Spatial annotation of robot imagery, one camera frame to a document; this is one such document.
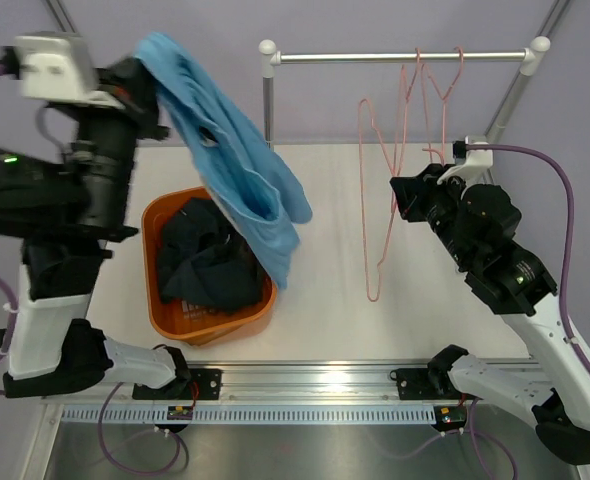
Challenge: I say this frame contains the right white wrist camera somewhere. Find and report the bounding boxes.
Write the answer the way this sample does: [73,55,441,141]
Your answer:
[437,135,494,186]

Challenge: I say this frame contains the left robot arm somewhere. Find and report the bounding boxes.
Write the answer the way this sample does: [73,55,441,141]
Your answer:
[0,57,191,399]

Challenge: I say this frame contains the pink hanger of green shorts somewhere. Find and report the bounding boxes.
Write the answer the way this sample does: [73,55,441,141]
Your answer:
[420,46,465,166]

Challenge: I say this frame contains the pink hanger of navy shorts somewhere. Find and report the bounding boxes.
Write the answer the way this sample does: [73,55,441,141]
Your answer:
[391,47,422,177]

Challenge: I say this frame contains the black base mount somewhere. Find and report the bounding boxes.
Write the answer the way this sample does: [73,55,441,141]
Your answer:
[389,367,475,401]
[132,368,222,401]

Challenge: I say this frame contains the slotted grey cable duct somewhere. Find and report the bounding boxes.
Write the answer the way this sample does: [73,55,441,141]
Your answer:
[62,404,467,425]

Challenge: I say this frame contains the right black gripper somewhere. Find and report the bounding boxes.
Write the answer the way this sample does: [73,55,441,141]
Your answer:
[391,164,477,268]

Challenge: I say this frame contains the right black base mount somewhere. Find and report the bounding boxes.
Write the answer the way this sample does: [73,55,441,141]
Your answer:
[389,367,475,401]

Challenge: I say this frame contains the white metal clothes rack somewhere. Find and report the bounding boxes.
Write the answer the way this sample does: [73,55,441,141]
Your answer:
[259,36,551,146]

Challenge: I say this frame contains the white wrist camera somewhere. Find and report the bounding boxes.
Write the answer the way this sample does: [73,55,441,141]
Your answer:
[0,32,125,110]
[437,135,494,186]

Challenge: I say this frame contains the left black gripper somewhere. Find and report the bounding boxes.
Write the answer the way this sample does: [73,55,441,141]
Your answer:
[66,52,171,235]

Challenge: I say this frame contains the aluminium rail frame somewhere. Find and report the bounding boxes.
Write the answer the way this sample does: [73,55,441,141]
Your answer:
[39,309,584,406]

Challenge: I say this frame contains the orange plastic laundry basket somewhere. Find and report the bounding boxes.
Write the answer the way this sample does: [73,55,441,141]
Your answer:
[141,187,278,346]

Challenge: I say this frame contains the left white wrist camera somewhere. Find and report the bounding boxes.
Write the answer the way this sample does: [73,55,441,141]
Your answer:
[0,32,125,110]

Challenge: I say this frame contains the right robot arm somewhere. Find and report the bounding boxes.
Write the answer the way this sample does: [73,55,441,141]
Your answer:
[390,164,590,465]

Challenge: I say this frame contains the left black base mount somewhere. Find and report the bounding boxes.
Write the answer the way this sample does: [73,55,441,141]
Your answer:
[132,368,222,401]

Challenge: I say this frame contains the light blue shorts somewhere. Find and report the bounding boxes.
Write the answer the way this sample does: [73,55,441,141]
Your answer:
[134,32,313,289]

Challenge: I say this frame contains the pink hanger of blue shorts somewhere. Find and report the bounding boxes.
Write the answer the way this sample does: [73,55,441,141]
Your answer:
[357,97,446,304]

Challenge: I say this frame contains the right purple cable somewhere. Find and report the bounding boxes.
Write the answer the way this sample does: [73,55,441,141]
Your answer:
[374,143,590,479]

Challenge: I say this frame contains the dark navy shorts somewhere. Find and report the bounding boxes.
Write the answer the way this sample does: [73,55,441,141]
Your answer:
[156,197,263,313]

